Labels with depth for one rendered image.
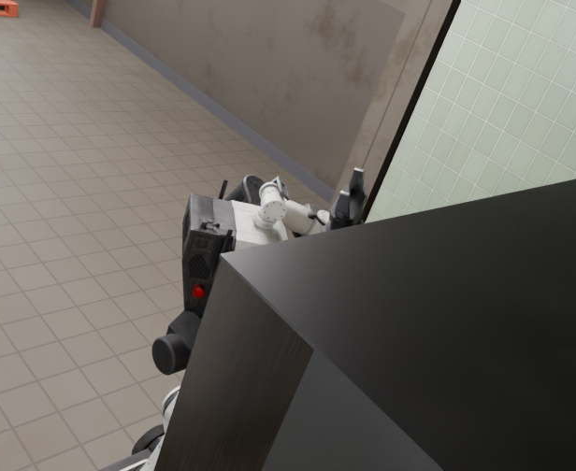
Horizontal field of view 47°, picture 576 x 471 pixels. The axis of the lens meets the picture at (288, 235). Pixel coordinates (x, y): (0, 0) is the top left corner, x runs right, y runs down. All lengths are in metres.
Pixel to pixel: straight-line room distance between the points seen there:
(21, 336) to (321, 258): 3.08
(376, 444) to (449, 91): 3.24
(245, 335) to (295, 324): 0.04
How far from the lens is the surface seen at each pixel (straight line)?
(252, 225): 1.82
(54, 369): 3.26
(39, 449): 2.96
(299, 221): 2.10
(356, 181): 1.45
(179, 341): 1.94
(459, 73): 3.47
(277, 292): 0.33
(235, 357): 0.35
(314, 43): 5.51
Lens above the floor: 2.28
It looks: 29 degrees down
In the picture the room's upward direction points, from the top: 20 degrees clockwise
